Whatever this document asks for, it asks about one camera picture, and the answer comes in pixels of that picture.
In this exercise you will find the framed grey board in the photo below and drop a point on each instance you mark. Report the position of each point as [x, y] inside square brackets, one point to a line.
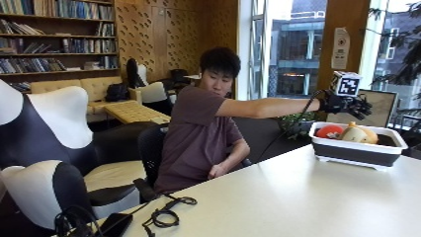
[381, 112]

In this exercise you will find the white marker cube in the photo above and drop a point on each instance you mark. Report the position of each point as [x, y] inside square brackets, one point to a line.
[346, 84]

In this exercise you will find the beige and yellow soft toy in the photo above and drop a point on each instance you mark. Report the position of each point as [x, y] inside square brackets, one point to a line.
[356, 135]

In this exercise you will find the red tomato toy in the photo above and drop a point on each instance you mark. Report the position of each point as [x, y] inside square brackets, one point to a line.
[328, 131]

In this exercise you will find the the person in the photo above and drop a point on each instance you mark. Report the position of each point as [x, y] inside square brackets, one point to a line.
[197, 138]

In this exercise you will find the white and grey plastic tub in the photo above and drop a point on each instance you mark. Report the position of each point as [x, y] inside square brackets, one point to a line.
[354, 154]

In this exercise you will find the black office chair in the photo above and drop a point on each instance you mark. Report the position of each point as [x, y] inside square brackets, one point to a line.
[151, 151]

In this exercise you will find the potted green plant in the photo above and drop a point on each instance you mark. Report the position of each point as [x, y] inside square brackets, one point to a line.
[296, 123]

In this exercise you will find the white paper notice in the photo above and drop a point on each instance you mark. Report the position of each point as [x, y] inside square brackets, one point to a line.
[340, 49]

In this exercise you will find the green tree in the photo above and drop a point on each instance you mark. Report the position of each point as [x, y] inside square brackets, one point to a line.
[405, 56]

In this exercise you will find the yellow tufted ottoman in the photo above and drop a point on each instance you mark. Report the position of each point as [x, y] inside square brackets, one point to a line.
[133, 112]

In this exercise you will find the black flat device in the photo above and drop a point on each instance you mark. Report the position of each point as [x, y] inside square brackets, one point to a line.
[113, 224]

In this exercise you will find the low white and black chair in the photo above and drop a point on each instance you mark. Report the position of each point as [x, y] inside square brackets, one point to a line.
[153, 94]

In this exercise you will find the small white side table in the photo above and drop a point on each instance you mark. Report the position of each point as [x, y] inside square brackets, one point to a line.
[192, 77]

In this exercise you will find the dark armchair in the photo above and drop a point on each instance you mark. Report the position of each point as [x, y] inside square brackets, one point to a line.
[179, 76]

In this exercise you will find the black backpack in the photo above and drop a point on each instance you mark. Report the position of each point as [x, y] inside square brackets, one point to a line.
[116, 93]

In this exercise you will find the tall black and white chair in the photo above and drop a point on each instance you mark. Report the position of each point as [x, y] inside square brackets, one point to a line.
[132, 74]

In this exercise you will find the yellow tufted sofa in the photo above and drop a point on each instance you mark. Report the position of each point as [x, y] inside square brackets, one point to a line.
[93, 86]

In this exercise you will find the black and white lounge chair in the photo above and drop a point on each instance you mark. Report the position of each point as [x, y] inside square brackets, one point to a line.
[48, 131]

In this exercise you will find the wooden bookshelf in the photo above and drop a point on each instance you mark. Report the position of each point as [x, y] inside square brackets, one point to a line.
[56, 74]

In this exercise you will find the rows of books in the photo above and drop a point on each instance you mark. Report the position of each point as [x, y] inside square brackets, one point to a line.
[31, 65]

